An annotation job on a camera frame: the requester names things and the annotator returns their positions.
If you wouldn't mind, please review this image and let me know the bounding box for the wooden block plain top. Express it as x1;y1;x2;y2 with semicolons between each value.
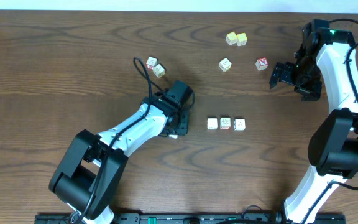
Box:
207;118;218;130

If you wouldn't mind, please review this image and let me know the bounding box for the wooden block soccer ball A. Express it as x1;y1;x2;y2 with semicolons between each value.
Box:
220;117;231;129

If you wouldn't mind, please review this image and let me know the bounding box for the wooden block yellow K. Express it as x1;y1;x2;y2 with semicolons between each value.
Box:
153;64;165;78

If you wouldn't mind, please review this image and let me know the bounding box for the wooden block red side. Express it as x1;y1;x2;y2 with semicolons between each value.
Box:
234;119;246;131

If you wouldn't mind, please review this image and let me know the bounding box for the wooden block blue side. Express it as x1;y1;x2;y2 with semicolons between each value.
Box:
168;134;178;139

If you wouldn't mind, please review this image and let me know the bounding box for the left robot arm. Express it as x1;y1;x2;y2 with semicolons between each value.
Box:
49;94;190;223

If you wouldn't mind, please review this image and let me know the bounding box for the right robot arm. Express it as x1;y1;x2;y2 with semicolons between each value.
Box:
269;21;358;223

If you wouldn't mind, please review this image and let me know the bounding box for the red V wooden block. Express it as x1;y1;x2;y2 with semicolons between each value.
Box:
255;57;269;71

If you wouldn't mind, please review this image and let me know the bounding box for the yellow framed wooden block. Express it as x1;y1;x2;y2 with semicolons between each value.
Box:
236;32;248;46

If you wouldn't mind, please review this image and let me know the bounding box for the wooden block yellow print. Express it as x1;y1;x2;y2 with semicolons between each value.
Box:
226;32;237;45

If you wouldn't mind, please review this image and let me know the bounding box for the wooden block red print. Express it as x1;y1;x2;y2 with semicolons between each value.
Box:
146;56;158;70

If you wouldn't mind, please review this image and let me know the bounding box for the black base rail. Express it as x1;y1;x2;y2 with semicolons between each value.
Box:
34;210;346;224

